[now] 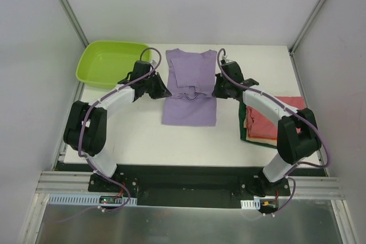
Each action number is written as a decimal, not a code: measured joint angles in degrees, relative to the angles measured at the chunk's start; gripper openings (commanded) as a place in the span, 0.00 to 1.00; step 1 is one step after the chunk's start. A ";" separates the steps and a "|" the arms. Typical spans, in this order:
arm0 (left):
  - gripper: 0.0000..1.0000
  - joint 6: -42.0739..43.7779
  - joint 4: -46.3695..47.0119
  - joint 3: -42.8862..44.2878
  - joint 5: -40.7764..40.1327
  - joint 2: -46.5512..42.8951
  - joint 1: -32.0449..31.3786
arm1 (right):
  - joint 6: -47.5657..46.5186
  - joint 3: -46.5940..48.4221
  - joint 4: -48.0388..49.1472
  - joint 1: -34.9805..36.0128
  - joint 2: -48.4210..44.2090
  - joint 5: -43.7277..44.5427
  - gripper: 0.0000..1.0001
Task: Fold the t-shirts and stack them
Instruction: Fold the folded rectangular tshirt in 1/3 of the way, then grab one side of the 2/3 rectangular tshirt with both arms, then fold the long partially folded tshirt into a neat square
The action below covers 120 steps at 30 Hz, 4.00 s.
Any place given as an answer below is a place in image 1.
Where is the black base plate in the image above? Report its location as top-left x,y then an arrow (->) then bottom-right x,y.
54,161 -> 328,209

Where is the left aluminium corner post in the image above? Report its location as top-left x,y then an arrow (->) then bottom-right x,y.
59,0 -> 89,47

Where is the folded green t shirt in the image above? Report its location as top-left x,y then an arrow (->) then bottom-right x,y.
238,103 -> 277,149

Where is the folded pink t shirt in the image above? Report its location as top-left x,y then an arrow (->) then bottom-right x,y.
246,97 -> 305,132

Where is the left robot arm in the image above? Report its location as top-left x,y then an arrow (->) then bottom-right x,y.
63,61 -> 172,192

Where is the aluminium corner post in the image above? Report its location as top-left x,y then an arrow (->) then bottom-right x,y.
59,0 -> 89,47
289,0 -> 327,56

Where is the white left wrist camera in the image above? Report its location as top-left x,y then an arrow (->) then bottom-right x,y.
150,60 -> 157,67

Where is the purple t shirt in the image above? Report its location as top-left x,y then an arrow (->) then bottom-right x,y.
162,49 -> 217,127

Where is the green plastic basin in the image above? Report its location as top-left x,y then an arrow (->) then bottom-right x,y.
75,41 -> 151,89

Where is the right aluminium corner post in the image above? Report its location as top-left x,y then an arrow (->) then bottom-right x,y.
289,0 -> 327,56

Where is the folded orange t shirt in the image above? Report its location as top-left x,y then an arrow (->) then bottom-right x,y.
247,131 -> 277,140

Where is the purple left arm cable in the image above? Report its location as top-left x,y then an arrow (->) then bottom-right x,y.
77,48 -> 162,213

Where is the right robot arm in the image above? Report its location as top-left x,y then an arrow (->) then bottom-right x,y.
213,59 -> 321,195

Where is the white cable duct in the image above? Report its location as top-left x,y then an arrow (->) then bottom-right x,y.
240,199 -> 261,210
49,194 -> 137,207

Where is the aluminium frame rail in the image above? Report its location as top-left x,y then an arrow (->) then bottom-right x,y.
36,171 -> 345,200

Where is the left white cable duct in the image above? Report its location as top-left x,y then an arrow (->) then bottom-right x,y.
49,194 -> 137,207

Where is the right white cable duct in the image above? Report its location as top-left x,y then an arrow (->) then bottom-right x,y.
240,199 -> 261,210

